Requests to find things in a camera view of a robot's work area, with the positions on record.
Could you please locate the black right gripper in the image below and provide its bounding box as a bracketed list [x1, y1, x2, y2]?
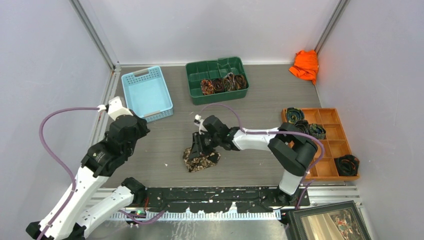
[188, 131, 221, 160]

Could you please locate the brown floral tie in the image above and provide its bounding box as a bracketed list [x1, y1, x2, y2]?
[182, 147, 221, 173]

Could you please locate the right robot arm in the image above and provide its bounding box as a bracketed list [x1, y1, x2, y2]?
[184, 115, 318, 206]

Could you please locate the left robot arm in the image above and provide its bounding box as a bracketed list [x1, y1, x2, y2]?
[25, 115, 150, 240]

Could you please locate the light blue plastic basket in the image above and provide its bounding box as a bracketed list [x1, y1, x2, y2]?
[121, 66, 174, 122]

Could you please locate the multicolour rolled tie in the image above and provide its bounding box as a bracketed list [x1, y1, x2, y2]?
[200, 79, 215, 96]

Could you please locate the dark red rolled tie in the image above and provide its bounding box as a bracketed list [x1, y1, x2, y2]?
[211, 78, 226, 94]

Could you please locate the orange grey rolled tie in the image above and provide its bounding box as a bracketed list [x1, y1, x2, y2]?
[223, 72, 237, 92]

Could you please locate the green divided plastic bin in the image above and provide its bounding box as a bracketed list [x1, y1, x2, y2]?
[185, 56, 250, 105]

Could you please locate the brown rolled tie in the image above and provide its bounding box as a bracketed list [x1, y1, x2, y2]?
[233, 74, 247, 90]

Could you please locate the blue green rolled tie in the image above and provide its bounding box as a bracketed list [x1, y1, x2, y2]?
[285, 107, 305, 124]

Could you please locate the dark grey rolled tie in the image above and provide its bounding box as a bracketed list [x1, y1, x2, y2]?
[294, 119, 310, 135]

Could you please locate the dark teal rolled tie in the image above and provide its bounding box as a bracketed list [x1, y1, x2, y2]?
[308, 123, 327, 140]

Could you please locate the orange cloth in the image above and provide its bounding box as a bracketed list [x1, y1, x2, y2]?
[289, 50, 319, 86]

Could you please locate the orange wooden divided tray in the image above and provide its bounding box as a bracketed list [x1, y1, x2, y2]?
[281, 108, 360, 182]

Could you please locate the black rolled tie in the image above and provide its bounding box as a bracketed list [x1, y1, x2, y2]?
[334, 154, 360, 177]

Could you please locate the framed picture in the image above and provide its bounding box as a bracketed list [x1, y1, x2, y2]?
[282, 200, 371, 240]

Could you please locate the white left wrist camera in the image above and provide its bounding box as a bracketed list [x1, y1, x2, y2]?
[97, 96, 134, 121]

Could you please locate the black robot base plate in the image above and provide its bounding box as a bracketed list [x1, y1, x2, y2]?
[129, 186, 310, 214]

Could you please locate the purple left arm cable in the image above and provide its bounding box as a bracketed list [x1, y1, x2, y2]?
[35, 106, 167, 240]

